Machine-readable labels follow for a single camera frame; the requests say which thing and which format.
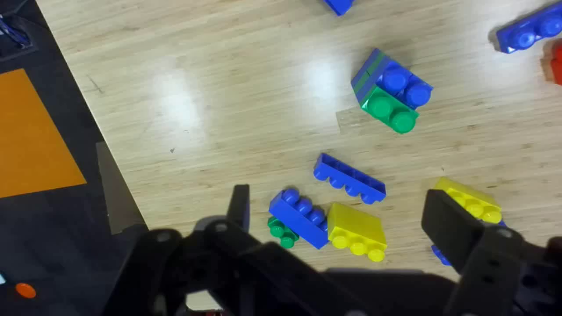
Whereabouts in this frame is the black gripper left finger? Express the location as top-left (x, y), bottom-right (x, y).
top-left (101, 183), bottom-right (357, 316)

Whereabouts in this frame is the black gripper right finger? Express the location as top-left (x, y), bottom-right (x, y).
top-left (421, 189), bottom-right (562, 316)

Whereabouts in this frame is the small green LEGO block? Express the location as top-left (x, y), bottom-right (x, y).
top-left (359, 87), bottom-right (421, 136)
top-left (264, 215), bottom-right (299, 252)

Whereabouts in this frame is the small blue LEGO block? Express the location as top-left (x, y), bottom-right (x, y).
top-left (429, 245), bottom-right (452, 269)

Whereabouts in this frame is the yellow LEGO block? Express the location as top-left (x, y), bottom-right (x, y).
top-left (433, 176), bottom-right (503, 227)
top-left (324, 203), bottom-right (387, 266)

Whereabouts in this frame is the blue four-stud LEGO block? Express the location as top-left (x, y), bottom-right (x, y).
top-left (489, 0), bottom-right (562, 57)
top-left (310, 152), bottom-right (387, 206)
top-left (321, 0), bottom-right (356, 18)
top-left (266, 187), bottom-right (329, 252)

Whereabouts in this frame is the blue square LEGO block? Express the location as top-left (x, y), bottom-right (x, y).
top-left (356, 52), bottom-right (435, 113)

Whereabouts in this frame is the red LEGO block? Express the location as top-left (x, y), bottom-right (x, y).
top-left (542, 38), bottom-right (562, 89)

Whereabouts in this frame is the orange flat panel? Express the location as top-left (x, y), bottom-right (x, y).
top-left (0, 68), bottom-right (87, 201)

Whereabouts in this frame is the small orange round sticker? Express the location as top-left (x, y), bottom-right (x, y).
top-left (13, 282), bottom-right (38, 301)

